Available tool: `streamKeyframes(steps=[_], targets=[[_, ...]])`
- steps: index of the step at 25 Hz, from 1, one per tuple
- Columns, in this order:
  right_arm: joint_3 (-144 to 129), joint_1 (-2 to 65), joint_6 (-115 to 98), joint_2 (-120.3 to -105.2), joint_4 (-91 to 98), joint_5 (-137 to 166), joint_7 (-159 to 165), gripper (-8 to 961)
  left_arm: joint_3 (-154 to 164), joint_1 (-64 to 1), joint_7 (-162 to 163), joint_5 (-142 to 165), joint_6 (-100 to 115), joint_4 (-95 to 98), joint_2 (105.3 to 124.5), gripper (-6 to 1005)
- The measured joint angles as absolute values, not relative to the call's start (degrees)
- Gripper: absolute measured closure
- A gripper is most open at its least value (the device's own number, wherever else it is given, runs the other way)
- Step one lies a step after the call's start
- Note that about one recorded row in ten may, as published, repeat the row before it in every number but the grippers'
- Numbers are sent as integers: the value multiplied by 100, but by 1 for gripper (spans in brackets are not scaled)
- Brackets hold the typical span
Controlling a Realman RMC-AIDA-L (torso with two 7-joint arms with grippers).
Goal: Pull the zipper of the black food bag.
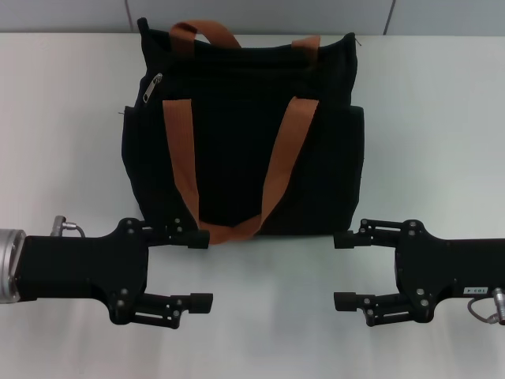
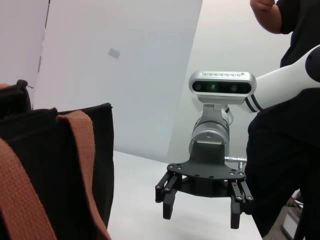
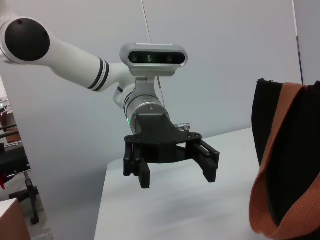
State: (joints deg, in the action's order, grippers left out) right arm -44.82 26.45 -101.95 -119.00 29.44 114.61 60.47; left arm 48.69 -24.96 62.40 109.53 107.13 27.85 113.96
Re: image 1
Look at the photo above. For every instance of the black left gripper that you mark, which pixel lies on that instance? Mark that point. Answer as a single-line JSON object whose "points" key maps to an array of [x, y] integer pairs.
{"points": [[79, 268]]}

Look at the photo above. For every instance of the silver zipper pull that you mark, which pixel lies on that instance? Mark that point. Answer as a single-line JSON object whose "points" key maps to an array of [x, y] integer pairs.
{"points": [[152, 88]]}

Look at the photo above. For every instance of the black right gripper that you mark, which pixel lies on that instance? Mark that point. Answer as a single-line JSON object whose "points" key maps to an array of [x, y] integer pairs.
{"points": [[453, 268]]}

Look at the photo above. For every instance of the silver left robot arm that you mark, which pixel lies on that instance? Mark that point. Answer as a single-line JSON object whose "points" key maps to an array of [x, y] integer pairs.
{"points": [[8, 268]]}

